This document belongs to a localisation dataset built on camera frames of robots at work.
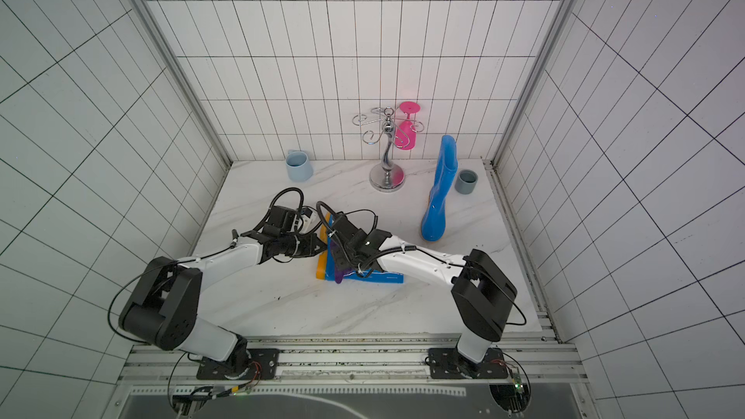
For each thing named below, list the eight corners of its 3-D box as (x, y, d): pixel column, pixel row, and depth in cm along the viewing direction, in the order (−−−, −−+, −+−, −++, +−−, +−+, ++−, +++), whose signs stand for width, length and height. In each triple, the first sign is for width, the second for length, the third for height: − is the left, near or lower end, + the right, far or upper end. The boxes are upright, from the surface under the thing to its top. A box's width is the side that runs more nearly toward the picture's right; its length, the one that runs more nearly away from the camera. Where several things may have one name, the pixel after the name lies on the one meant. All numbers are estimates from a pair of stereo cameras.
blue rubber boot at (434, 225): (418, 238, 98) (429, 191, 78) (430, 183, 115) (442, 133, 94) (436, 242, 97) (452, 196, 77) (445, 187, 113) (460, 136, 93)
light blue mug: (286, 180, 115) (282, 169, 110) (292, 161, 123) (288, 149, 118) (311, 180, 115) (308, 169, 110) (314, 161, 123) (312, 149, 118)
